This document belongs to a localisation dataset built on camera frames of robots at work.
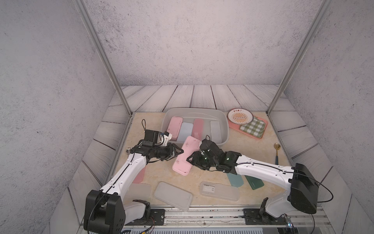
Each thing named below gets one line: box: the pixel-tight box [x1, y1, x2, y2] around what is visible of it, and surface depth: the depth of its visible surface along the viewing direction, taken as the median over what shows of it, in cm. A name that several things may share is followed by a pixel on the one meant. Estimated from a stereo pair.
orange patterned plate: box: [226, 107, 254, 125], surface depth 120 cm
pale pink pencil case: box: [172, 135, 202, 176], surface depth 77 cm
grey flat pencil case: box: [153, 181, 193, 211], surface depth 81 cm
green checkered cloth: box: [239, 117, 266, 138], surface depth 111 cm
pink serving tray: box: [227, 115, 269, 140], surface depth 110 cm
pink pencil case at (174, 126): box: [166, 116, 184, 142], surface depth 113 cm
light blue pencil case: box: [176, 121, 194, 144], surface depth 110 cm
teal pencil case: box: [226, 172, 244, 188], surface depth 86 cm
